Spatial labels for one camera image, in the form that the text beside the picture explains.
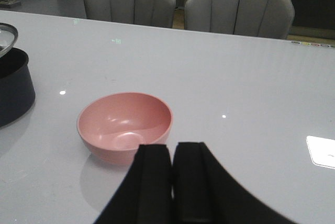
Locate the chrome stanchion post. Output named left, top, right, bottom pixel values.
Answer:
left=1, top=0, right=21, bottom=8

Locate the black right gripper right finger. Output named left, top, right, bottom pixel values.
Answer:
left=173, top=142, right=292, bottom=223

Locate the glass lid with blue knob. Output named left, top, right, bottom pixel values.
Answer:
left=0, top=23, right=18, bottom=57

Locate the dark blue saucepan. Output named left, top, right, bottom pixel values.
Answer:
left=1, top=48, right=36, bottom=126

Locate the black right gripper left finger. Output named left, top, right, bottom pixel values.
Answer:
left=95, top=144, right=172, bottom=223

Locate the right beige upholstered chair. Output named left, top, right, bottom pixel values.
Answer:
left=184, top=0, right=295, bottom=39

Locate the pink bowl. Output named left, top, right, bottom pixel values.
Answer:
left=76, top=92, right=173, bottom=165

